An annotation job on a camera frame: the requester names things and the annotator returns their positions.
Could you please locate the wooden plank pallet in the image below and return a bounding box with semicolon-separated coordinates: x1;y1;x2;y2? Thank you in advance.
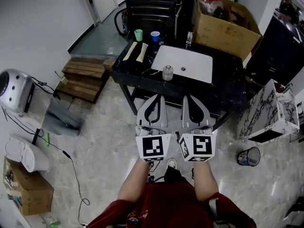
54;57;110;104

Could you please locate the beige tube packet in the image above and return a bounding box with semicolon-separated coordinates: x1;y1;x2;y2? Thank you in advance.
122;41;138;61
135;42;149;63

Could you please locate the silver round-faced appliance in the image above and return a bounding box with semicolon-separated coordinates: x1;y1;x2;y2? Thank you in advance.
0;68;36;114

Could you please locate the black louvred cabinet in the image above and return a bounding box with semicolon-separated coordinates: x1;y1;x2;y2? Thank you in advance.
123;0;181;41

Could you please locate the small cardboard box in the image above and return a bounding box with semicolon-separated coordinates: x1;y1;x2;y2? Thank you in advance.
2;157;54;216

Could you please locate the person's red shirt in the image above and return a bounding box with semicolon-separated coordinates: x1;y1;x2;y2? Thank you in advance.
86;181;257;228

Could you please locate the black floor cable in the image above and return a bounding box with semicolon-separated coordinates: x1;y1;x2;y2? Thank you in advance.
1;105;91;227

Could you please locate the plastic jug with red cap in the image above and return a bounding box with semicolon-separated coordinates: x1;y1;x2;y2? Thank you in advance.
198;0;225;18

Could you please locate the grey shoulder strap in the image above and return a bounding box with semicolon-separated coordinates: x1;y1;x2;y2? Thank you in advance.
209;197;224;225

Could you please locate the white marble pattern cabinet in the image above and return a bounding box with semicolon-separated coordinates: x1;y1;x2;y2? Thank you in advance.
237;78;300;143

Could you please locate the person's right forearm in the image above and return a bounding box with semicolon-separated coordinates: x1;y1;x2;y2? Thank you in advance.
192;161;219;201

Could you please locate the grey pedestal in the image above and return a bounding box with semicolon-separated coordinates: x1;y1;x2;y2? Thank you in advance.
45;96;83;137

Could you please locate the white sink basin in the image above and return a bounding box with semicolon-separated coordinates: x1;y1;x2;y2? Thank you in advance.
151;45;213;84

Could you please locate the black wire mesh bin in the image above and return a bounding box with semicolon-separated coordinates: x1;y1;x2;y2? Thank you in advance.
237;146;261;167

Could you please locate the white door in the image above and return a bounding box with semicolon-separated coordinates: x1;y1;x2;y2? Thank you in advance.
79;0;119;27

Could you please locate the green plastic cup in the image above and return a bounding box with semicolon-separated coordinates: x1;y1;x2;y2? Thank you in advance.
133;28;143;42

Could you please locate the large open cardboard box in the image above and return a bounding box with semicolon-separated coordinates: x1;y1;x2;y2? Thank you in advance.
192;0;264;67

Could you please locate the small glass jar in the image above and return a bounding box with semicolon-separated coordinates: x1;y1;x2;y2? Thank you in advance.
162;65;174;81

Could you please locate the large black counter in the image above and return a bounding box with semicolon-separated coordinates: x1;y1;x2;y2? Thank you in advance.
247;15;304;85

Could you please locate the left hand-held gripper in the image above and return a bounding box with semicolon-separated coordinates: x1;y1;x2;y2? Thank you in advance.
135;94;172;162

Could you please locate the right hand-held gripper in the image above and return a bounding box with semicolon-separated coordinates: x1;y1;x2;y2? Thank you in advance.
175;95;218;163

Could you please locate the brown wooden block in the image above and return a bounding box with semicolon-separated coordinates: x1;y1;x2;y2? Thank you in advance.
103;58;117;75

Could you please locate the person's left forearm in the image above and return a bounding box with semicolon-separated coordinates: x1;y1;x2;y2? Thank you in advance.
117;159;152;203

